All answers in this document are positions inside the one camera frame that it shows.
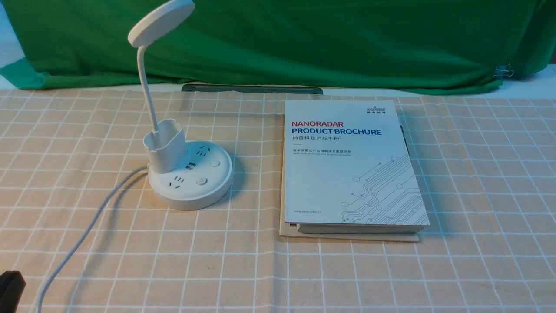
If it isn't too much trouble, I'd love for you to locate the white product brochure booklet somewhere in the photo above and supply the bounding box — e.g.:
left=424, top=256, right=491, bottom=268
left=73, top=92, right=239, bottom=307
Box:
left=282, top=100, right=430, bottom=234

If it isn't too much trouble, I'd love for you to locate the metal binder clip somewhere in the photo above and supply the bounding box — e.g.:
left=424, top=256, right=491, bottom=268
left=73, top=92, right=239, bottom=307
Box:
left=493, top=64, right=514, bottom=80

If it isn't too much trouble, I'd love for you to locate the white lamp power cable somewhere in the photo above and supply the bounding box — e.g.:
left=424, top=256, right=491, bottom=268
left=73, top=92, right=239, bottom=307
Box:
left=36, top=166, right=151, bottom=313

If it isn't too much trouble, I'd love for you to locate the beige book under brochure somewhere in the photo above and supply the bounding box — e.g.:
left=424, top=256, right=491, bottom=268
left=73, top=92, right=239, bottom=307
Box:
left=279, top=126, right=430, bottom=242

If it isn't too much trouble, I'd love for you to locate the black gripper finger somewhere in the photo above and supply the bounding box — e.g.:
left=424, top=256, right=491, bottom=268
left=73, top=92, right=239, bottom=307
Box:
left=0, top=271, right=26, bottom=313

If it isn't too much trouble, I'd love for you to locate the white desk lamp with sockets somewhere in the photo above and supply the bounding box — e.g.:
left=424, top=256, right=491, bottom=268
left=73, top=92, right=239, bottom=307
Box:
left=127, top=0, right=234, bottom=210

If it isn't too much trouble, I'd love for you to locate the green backdrop cloth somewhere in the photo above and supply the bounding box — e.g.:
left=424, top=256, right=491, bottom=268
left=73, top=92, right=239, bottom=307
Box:
left=1, top=0, right=555, bottom=95

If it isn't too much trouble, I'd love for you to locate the beige checkered tablecloth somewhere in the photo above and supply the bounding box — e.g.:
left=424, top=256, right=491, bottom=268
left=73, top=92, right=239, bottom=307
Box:
left=0, top=90, right=556, bottom=313

